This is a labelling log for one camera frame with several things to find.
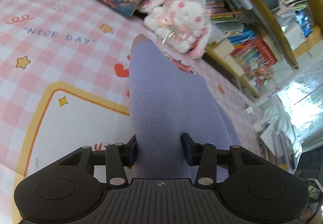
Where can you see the row of colourful books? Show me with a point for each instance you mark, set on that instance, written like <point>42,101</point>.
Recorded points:
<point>227,24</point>

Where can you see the cream pen holder box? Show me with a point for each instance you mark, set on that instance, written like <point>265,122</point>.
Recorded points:
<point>219,48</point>

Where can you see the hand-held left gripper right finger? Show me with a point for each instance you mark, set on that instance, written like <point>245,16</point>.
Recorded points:
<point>189,149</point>

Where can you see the white charger plug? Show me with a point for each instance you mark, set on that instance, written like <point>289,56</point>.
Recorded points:
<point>249,109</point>

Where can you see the colourful paper flower bouquet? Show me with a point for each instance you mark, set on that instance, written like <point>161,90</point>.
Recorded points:
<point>258,74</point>

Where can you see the white pink plush bunny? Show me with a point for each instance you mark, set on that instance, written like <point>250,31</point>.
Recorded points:
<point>184,17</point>

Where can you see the purple and brown sweater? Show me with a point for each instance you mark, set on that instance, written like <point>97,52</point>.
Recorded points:
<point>161,103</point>

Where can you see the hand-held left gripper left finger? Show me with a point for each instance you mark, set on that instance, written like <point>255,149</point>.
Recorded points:
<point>131,150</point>

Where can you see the pink checked cartoon desk mat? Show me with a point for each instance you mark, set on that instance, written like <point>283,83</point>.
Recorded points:
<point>63,62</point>

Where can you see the wooden bookshelf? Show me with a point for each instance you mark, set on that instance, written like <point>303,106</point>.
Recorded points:
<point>262,12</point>

